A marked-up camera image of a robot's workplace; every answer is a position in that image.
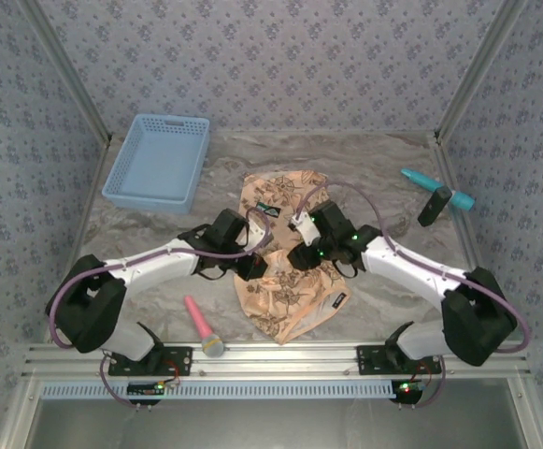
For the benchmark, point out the peach printed t-shirt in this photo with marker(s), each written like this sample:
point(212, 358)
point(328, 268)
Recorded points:
point(290, 299)

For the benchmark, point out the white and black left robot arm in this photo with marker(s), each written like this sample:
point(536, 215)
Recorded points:
point(149, 264)

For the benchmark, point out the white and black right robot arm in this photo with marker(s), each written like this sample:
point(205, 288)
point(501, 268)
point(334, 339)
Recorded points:
point(411, 271)

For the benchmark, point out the pink toy microphone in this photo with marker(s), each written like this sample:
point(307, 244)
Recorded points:
point(197, 320)

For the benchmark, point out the teal plastic stick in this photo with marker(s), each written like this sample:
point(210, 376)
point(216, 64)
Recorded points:
point(420, 180)

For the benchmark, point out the light blue plastic basket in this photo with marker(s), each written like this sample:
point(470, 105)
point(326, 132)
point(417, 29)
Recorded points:
point(159, 159)

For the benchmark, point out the black rectangular block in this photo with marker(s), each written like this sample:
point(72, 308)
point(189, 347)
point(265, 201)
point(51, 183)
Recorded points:
point(432, 208)

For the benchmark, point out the small left circuit board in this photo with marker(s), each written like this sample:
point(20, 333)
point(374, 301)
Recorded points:
point(142, 389)

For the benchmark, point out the small circuit board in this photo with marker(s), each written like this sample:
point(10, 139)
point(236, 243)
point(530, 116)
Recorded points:
point(142, 389)
point(406, 390)

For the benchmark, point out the small right circuit board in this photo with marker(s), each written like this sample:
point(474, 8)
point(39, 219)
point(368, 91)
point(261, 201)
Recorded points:
point(406, 390)

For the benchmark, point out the grey metal panel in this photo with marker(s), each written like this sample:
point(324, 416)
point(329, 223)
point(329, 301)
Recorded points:
point(271, 425)

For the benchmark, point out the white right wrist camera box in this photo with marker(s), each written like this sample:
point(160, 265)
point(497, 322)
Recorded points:
point(306, 229)

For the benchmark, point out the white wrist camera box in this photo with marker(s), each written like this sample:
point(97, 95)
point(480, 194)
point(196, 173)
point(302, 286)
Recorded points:
point(306, 229)
point(258, 231)

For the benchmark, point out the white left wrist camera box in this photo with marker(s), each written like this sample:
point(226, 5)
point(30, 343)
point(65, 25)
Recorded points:
point(258, 231)

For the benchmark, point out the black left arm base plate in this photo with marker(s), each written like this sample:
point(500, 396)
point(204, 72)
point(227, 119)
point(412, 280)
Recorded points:
point(180, 362)

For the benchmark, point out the aluminium mounting rail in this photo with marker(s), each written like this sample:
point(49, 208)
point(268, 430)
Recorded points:
point(275, 360)

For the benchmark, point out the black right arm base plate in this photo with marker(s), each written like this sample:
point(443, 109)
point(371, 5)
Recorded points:
point(369, 362)

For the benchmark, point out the aluminium frame post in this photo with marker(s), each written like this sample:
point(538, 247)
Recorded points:
point(476, 70)
point(70, 70)

